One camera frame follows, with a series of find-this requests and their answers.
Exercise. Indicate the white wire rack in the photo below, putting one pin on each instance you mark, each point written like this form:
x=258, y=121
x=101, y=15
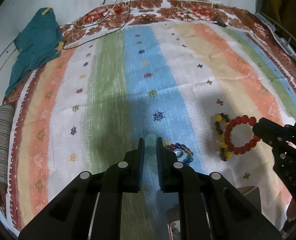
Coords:
x=274, y=27

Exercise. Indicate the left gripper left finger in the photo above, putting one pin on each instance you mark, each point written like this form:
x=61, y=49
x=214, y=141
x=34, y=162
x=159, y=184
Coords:
x=90, y=206

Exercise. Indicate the brown floral blanket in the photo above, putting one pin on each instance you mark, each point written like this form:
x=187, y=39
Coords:
x=188, y=10

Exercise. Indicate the teal quilted cloth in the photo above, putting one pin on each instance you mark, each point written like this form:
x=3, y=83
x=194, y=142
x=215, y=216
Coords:
x=38, y=43

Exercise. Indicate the black plug on blanket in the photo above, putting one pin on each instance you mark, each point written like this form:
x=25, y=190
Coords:
x=220, y=23

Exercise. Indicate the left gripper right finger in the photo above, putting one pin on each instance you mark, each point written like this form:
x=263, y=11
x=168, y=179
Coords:
x=210, y=206

